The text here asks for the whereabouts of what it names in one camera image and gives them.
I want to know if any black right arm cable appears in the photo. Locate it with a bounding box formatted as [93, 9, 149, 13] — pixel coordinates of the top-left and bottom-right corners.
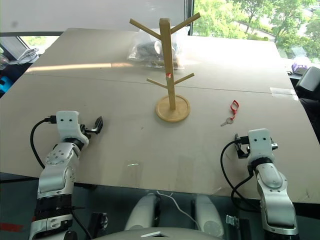
[220, 133, 261, 209]

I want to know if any silver key on red carabiner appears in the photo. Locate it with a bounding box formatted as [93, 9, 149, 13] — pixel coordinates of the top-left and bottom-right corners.
[220, 100, 240, 127]

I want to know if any black office chair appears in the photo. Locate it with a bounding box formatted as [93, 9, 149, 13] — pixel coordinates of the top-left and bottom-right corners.
[294, 65, 320, 146]

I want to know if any small metal clamp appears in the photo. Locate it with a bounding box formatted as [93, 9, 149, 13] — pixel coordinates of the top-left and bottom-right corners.
[225, 214, 240, 229]

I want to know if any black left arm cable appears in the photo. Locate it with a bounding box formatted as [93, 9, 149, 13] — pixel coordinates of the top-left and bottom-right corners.
[30, 115, 57, 170]

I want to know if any black bracket under table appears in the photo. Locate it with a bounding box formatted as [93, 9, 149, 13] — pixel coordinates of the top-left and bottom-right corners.
[89, 211, 110, 236]

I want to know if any wooden tree rack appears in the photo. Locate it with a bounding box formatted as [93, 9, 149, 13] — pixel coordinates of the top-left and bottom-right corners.
[129, 12, 202, 123]

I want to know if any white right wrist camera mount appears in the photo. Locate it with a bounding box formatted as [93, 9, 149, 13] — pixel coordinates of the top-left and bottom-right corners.
[247, 128, 274, 161]

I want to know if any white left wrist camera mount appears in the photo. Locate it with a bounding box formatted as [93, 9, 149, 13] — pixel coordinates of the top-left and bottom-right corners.
[55, 110, 90, 146]

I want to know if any thin white cable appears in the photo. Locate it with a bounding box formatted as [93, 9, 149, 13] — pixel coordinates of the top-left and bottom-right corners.
[155, 190, 201, 226]

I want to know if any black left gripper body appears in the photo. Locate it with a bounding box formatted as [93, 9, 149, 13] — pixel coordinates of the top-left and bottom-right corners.
[79, 124, 97, 138]

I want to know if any blue object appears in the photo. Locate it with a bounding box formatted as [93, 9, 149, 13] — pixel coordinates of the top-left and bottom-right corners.
[0, 76, 14, 94]

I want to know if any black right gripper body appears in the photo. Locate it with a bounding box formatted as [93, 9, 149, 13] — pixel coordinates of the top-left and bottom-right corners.
[236, 142, 279, 160]

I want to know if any white cable bundle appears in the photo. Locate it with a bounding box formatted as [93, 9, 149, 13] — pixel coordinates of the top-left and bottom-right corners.
[16, 47, 40, 65]

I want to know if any clear tape strip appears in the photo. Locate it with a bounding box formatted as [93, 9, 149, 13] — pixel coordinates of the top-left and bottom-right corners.
[269, 86, 300, 101]

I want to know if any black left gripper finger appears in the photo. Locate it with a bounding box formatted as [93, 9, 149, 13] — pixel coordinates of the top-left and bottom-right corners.
[93, 116, 104, 134]

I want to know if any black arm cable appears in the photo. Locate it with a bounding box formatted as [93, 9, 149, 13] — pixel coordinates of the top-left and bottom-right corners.
[220, 133, 261, 209]
[30, 115, 57, 170]

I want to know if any purple object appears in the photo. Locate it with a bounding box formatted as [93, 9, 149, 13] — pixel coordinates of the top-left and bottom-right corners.
[290, 60, 310, 74]

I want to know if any silver rounded robot leg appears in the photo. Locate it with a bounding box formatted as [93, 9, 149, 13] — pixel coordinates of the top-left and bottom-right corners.
[194, 194, 225, 238]
[123, 193, 161, 231]

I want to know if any clear plastic bag with items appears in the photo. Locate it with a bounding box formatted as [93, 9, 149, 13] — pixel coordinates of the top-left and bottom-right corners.
[127, 26, 188, 71]

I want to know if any grey robot torso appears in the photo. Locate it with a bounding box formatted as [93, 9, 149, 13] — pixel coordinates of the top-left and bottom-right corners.
[99, 226, 227, 240]

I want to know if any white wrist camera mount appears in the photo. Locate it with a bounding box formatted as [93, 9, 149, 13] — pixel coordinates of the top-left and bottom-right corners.
[55, 110, 90, 146]
[247, 128, 274, 161]

